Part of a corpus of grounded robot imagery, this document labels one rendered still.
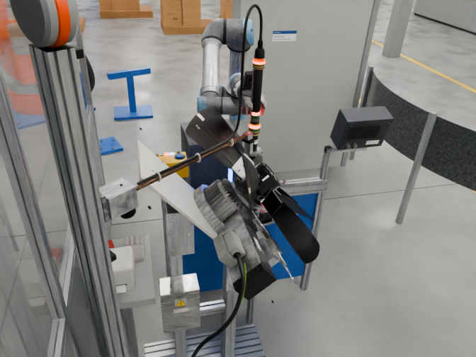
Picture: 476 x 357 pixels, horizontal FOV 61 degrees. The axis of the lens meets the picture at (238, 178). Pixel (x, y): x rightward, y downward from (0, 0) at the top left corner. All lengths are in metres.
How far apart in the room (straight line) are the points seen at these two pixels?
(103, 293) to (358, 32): 3.01
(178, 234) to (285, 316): 1.29
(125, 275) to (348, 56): 2.78
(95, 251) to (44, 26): 0.60
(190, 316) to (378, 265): 1.75
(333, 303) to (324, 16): 2.18
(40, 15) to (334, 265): 2.54
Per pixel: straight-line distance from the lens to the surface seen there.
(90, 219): 1.13
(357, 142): 2.21
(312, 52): 3.58
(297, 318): 2.66
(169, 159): 1.95
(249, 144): 1.56
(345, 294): 2.86
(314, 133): 3.89
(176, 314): 1.70
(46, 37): 0.91
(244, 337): 2.43
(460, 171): 3.19
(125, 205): 1.19
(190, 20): 9.12
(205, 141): 1.49
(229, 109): 1.77
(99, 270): 1.25
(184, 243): 1.56
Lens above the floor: 2.04
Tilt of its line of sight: 32 degrees down
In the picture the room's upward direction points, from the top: 3 degrees clockwise
